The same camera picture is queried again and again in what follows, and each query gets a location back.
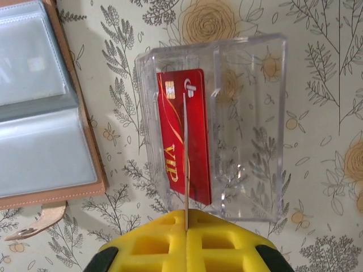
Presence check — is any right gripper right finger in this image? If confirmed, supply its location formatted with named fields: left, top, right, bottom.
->
left=187, top=210, right=296, bottom=272

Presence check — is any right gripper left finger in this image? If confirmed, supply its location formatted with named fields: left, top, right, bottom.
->
left=90, top=209, right=188, bottom=272

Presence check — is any clear acrylic card box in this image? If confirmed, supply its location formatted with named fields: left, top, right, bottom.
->
left=133, top=33, right=289, bottom=224

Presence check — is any pink leather card holder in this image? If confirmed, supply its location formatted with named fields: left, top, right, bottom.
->
left=0, top=0, right=110, bottom=241

